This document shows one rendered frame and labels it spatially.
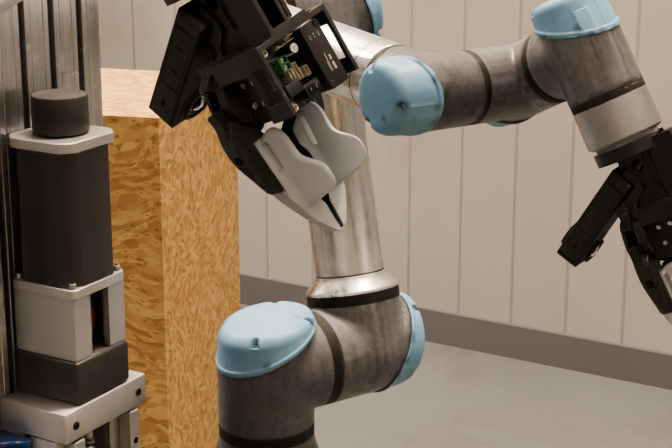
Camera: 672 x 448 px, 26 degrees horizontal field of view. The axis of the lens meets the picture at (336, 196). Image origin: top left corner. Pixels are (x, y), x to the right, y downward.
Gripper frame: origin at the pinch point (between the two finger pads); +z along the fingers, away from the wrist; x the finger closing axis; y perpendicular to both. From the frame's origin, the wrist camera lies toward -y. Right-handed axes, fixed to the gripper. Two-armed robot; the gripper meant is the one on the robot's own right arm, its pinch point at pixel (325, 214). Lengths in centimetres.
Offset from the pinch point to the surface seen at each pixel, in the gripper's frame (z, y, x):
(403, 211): 104, -303, 257
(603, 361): 172, -248, 256
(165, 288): 40, -175, 85
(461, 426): 152, -253, 193
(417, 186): 98, -295, 261
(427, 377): 148, -286, 217
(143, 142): 12, -166, 94
